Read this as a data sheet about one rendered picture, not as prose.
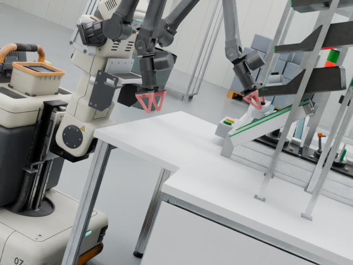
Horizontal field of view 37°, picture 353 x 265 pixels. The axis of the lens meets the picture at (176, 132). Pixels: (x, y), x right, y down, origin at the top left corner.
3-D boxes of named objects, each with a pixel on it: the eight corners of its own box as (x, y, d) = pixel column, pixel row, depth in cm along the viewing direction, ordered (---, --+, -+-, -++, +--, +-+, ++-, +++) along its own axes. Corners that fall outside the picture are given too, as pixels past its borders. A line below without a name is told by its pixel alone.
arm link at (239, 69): (232, 67, 224) (229, 66, 218) (247, 58, 222) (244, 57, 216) (240, 81, 223) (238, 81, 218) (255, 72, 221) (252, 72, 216)
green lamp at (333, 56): (326, 60, 239) (330, 50, 238) (325, 60, 244) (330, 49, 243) (336, 63, 238) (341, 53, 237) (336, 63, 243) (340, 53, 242)
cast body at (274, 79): (266, 91, 203) (265, 73, 202) (269, 91, 207) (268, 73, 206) (288, 90, 199) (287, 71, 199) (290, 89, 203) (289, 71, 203)
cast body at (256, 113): (250, 117, 220) (252, 101, 218) (254, 115, 223) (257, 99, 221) (269, 122, 216) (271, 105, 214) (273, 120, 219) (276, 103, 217)
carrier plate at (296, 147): (241, 138, 226) (243, 133, 225) (249, 129, 249) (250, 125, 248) (296, 159, 221) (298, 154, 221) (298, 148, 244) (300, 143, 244)
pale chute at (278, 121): (234, 147, 190) (228, 135, 191) (245, 143, 202) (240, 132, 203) (306, 116, 179) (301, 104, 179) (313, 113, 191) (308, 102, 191)
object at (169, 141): (92, 136, 204) (94, 129, 203) (179, 115, 287) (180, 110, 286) (261, 212, 182) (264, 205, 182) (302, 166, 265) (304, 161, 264)
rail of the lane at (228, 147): (219, 155, 224) (228, 131, 222) (247, 124, 309) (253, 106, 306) (231, 160, 223) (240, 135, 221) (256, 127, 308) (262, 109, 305)
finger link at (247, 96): (271, 103, 219) (260, 83, 219) (264, 106, 213) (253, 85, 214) (258, 111, 223) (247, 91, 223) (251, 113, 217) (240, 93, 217)
